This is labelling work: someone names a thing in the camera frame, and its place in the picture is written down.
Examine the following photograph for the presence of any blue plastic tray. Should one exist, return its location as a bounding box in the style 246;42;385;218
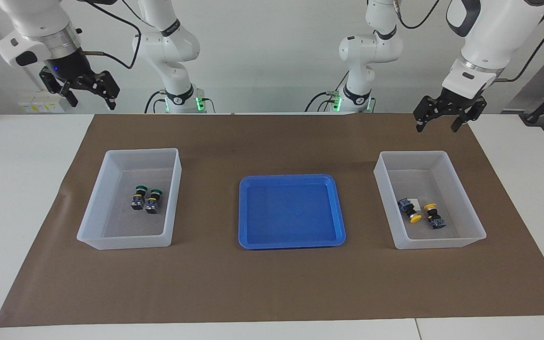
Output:
238;174;347;250

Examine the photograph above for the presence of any white wall socket strip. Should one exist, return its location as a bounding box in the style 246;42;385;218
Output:
17;91;66;114

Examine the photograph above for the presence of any yellow push button switch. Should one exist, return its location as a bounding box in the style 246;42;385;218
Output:
397;197;422;223
424;203;447;230

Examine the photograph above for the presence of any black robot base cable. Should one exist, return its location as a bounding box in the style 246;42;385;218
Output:
305;70;349;113
144;89;169;114

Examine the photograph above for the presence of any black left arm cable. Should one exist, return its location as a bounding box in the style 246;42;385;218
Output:
395;0;544;84

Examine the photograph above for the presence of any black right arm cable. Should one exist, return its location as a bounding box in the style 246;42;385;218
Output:
83;0;141;69

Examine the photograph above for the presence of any brown paper table mat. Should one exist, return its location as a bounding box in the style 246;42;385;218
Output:
0;112;544;327

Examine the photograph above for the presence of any green push button switch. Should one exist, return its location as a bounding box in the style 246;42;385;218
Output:
144;189;163;215
131;185;149;211

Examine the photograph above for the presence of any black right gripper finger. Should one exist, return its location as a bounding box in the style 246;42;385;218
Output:
39;66;79;108
93;70;121;111

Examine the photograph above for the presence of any translucent white plastic box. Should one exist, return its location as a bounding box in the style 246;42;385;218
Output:
76;148;182;250
374;151;487;250

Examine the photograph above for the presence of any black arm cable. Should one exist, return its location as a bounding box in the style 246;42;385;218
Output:
83;0;141;69
395;0;544;84

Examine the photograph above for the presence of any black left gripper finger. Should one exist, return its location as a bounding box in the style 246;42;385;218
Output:
413;95;443;134
450;97;487;133

